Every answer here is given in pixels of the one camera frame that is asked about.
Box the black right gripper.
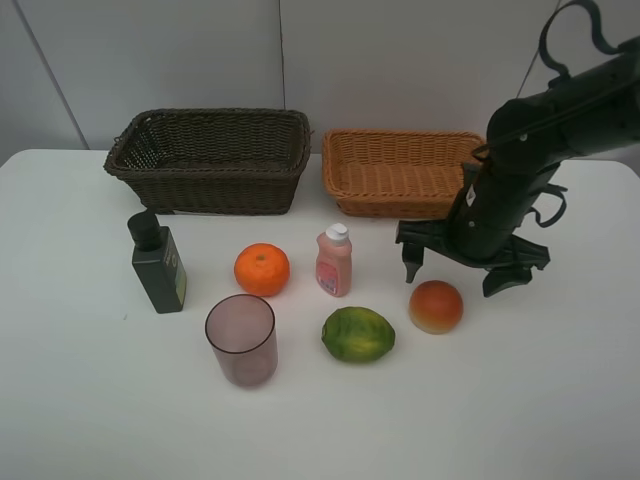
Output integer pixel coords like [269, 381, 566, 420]
[395, 164, 550, 297]

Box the red-orange peach fruit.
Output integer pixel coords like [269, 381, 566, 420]
[409, 280, 464, 335]

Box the green lime fruit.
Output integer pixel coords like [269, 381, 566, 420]
[321, 306, 396, 364]

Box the pink squeeze bottle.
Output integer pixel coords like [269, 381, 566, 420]
[315, 223, 352, 297]

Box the orange mandarin fruit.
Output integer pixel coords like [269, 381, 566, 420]
[234, 243, 290, 297]

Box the dark green pump bottle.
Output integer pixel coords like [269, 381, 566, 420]
[127, 210, 187, 314]

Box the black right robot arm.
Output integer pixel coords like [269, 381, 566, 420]
[395, 38, 639, 297]

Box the tan wicker basket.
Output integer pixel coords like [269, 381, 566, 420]
[322, 129, 484, 220]

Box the translucent purple plastic cup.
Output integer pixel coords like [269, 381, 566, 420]
[204, 294, 278, 388]

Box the dark brown wicker basket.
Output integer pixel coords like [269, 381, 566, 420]
[104, 108, 311, 216]

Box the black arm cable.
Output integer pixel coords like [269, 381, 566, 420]
[472, 0, 640, 161]

